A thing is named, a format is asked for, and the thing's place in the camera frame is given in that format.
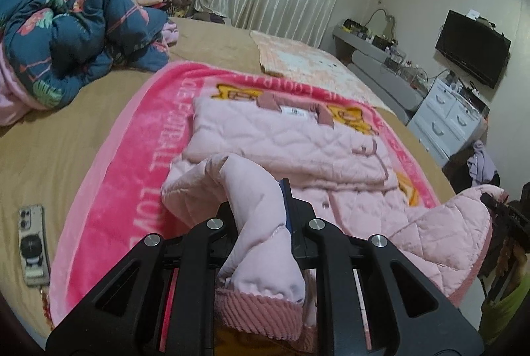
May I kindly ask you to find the dark cardboard box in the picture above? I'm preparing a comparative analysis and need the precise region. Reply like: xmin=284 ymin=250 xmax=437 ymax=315
xmin=459 ymin=85 xmax=490 ymax=117

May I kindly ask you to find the grey wall shelf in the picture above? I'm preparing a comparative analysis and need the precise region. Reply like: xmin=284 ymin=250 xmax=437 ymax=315
xmin=333 ymin=25 xmax=426 ymax=121

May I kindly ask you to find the dark chair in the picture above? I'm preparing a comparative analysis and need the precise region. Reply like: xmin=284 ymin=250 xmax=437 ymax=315
xmin=449 ymin=151 xmax=505 ymax=196

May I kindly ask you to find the lilac cloth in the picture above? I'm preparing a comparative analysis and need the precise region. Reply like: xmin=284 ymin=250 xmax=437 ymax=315
xmin=467 ymin=140 xmax=498 ymax=188

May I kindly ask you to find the blue floral quilt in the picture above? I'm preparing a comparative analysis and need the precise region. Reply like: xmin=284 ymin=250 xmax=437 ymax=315
xmin=0 ymin=0 xmax=180 ymax=127

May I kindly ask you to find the black flat television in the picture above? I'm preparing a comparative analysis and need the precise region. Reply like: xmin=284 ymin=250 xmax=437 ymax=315
xmin=435 ymin=9 xmax=511 ymax=89

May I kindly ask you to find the red bead string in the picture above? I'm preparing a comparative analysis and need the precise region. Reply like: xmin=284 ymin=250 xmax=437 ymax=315
xmin=39 ymin=285 xmax=54 ymax=329

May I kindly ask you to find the pink printed blanket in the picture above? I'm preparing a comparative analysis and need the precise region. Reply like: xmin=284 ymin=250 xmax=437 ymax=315
xmin=49 ymin=61 xmax=442 ymax=329

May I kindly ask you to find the tan sheeted bed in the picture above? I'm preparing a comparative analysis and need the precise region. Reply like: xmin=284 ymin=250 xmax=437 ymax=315
xmin=0 ymin=16 xmax=456 ymax=340

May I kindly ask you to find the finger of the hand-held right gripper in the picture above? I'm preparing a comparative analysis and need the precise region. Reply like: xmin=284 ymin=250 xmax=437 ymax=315
xmin=480 ymin=192 xmax=514 ymax=222

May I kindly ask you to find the person's right hand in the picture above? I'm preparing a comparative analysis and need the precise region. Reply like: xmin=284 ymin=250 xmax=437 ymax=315
xmin=497 ymin=238 xmax=530 ymax=279

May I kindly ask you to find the pink quilted jacket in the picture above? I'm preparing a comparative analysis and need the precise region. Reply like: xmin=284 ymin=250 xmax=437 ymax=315
xmin=161 ymin=93 xmax=506 ymax=342

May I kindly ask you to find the row of cosmetic items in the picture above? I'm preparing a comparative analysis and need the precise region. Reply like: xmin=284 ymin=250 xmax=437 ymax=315
xmin=342 ymin=18 xmax=430 ymax=86

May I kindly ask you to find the pale pink patterned mat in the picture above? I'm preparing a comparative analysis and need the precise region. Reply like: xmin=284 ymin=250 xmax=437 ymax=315
xmin=249 ymin=30 xmax=391 ymax=109

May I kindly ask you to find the smartphone with ring holder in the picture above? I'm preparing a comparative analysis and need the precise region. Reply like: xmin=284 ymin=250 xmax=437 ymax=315
xmin=17 ymin=204 xmax=52 ymax=287

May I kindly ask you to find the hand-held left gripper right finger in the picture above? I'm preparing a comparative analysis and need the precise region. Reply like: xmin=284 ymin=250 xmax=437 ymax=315
xmin=279 ymin=179 xmax=485 ymax=356

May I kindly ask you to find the white drawer cabinet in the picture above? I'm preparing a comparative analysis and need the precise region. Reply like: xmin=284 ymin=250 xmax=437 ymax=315
xmin=408 ymin=70 xmax=488 ymax=168

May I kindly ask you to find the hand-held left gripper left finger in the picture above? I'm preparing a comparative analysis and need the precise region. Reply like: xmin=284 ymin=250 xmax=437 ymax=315
xmin=45 ymin=201 xmax=241 ymax=356

